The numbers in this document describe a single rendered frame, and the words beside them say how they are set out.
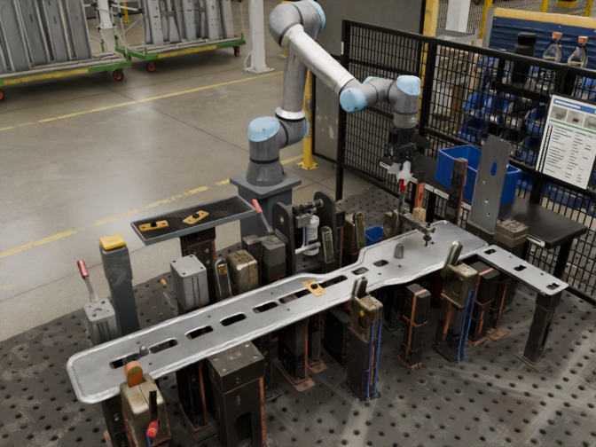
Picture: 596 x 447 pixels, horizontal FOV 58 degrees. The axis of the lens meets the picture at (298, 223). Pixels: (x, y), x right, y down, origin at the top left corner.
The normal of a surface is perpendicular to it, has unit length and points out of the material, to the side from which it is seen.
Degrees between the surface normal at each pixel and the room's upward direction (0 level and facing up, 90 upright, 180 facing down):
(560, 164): 90
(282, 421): 0
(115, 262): 90
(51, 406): 0
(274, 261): 90
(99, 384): 0
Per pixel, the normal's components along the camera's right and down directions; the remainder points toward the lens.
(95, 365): 0.00, -0.88
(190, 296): 0.54, 0.40
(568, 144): -0.84, 0.26
